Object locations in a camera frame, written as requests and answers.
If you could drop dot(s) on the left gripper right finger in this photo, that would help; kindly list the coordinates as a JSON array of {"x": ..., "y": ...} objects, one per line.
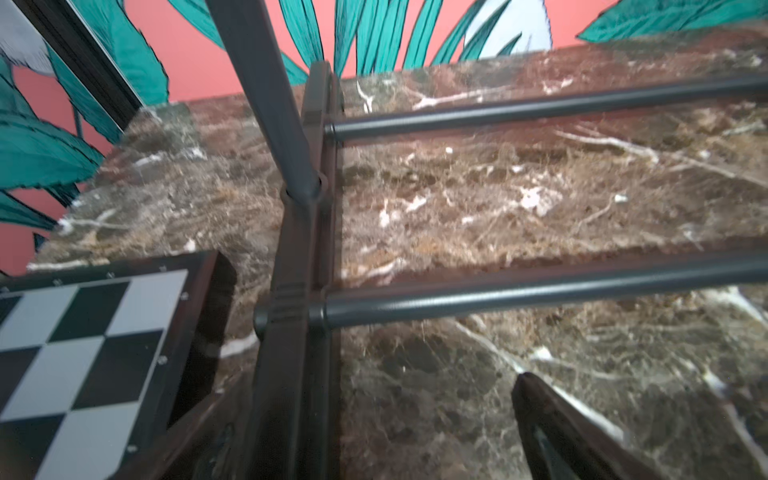
[{"x": 561, "y": 443}]

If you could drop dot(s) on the checkerboard calibration plate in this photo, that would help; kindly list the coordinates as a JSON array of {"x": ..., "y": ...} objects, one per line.
[{"x": 98, "y": 362}]

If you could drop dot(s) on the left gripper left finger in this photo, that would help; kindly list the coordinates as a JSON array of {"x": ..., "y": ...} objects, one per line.
[{"x": 206, "y": 443}]

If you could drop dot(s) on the black clothes rack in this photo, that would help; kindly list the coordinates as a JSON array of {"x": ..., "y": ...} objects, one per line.
[{"x": 678, "y": 379}]

